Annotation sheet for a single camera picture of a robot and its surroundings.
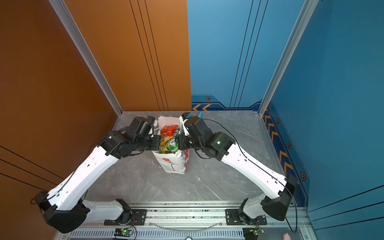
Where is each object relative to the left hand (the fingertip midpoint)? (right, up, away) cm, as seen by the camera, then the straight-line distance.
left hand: (162, 140), depth 71 cm
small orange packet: (+1, +1, +2) cm, 2 cm away
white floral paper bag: (+6, -10, -2) cm, 12 cm away
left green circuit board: (-19, -44, 0) cm, 48 cm away
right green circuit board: (+42, -44, -1) cm, 61 cm away
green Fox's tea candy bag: (+4, -3, -1) cm, 5 cm away
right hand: (+7, +1, -4) cm, 8 cm away
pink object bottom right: (+57, -43, -4) cm, 71 cm away
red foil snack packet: (+2, +5, +4) cm, 6 cm away
